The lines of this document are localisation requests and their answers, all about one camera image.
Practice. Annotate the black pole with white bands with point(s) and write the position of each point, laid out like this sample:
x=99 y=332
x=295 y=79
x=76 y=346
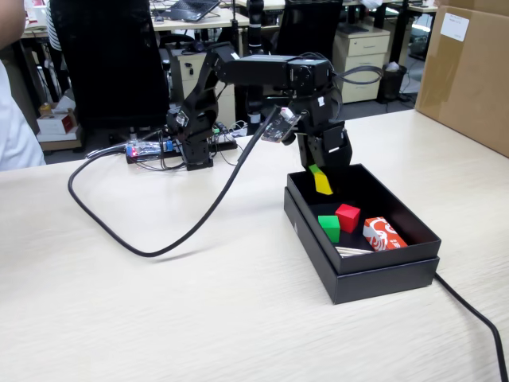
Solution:
x=254 y=28

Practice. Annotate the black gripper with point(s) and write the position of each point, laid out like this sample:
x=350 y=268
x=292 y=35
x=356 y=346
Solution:
x=314 y=115

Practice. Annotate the red cube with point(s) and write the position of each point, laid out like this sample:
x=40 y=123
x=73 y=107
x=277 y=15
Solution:
x=349 y=219

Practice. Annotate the bare person forearm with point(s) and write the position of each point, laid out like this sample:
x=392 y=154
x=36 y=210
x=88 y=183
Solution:
x=10 y=20

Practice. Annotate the red white patterned box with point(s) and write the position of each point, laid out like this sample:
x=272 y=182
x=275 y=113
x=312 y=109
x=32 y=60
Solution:
x=383 y=235

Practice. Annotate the white shipping label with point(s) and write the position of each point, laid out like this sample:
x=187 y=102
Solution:
x=454 y=27

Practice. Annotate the bare camera circuit board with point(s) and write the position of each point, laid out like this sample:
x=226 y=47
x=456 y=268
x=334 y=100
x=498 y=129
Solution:
x=278 y=129

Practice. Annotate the beige drawer cabinet with lock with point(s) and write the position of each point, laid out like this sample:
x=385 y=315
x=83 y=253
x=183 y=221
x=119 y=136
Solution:
x=358 y=51

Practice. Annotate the yellow cube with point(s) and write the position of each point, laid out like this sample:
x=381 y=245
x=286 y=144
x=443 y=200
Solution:
x=323 y=185

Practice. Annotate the person in striped shirt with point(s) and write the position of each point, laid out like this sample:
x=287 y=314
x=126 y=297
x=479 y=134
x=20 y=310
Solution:
x=53 y=36

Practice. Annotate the black open box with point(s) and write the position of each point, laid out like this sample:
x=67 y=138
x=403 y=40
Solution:
x=381 y=284

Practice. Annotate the controller board with red light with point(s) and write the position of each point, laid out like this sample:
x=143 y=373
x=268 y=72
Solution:
x=145 y=150

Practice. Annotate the black laptop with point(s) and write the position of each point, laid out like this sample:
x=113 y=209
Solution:
x=193 y=8

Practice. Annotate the small white red carton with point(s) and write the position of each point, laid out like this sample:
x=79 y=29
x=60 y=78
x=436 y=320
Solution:
x=53 y=124

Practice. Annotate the black office chair chrome base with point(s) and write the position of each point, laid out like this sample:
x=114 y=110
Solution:
x=308 y=28

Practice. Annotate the striped silver flat item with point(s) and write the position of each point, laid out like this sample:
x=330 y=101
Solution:
x=352 y=251

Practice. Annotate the green cube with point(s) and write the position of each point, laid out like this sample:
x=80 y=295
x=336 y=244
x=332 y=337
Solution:
x=331 y=228

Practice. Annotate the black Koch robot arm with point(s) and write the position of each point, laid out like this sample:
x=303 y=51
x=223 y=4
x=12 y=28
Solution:
x=258 y=71

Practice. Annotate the flat white brown carton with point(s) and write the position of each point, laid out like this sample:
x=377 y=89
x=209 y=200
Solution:
x=59 y=141

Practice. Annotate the person torso white shirt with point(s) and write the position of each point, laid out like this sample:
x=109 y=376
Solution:
x=16 y=131

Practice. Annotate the large cardboard box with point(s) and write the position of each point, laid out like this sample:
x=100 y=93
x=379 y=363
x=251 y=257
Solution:
x=465 y=87

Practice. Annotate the black trash bin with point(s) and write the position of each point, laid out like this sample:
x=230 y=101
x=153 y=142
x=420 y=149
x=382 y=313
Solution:
x=393 y=85

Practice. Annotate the large black mesh office chair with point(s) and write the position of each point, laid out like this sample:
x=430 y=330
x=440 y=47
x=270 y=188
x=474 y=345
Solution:
x=111 y=63

